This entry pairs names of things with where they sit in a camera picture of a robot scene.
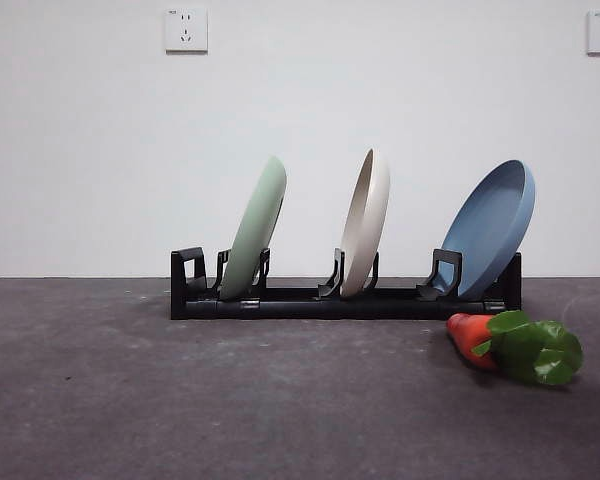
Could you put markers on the green plate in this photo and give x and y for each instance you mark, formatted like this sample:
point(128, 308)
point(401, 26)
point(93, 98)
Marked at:
point(252, 225)

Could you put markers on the orange carrot with green leaves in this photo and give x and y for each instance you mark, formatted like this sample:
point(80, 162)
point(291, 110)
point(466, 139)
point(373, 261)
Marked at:
point(525, 350)

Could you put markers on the black plate rack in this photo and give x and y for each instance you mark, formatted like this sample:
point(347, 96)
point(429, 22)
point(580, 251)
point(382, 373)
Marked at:
point(300, 307)

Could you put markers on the cream plate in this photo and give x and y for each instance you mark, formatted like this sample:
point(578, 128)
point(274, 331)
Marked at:
point(367, 225)

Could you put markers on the blue plate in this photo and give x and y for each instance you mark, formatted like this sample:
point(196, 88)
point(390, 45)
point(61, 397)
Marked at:
point(485, 230)

